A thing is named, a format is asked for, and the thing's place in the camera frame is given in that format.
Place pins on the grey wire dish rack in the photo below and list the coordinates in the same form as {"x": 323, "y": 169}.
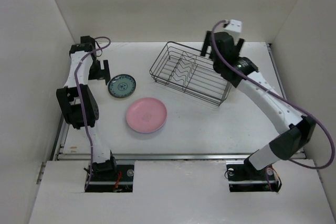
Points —
{"x": 190, "y": 71}

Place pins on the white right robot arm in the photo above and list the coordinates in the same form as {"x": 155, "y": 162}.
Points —
{"x": 295, "y": 129}

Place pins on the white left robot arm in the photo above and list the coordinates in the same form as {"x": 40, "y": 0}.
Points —
{"x": 79, "y": 107}

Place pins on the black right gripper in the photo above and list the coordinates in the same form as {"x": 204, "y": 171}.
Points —
{"x": 206, "y": 44}

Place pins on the aluminium table edge rail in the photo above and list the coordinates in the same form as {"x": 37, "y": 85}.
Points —
{"x": 158, "y": 157}

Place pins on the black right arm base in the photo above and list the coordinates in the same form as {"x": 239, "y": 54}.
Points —
{"x": 243, "y": 179}

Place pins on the teal patterned small plate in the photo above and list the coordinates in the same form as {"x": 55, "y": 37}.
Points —
{"x": 121, "y": 86}

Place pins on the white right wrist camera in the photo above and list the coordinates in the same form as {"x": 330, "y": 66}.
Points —
{"x": 233, "y": 28}

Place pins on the pink plate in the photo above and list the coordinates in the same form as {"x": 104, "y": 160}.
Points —
{"x": 146, "y": 115}

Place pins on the white front cover board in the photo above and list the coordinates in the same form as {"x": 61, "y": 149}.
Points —
{"x": 179, "y": 192}

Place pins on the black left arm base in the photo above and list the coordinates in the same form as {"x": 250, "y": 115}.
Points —
{"x": 110, "y": 177}

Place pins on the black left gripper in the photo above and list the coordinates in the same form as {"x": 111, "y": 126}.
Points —
{"x": 97, "y": 75}

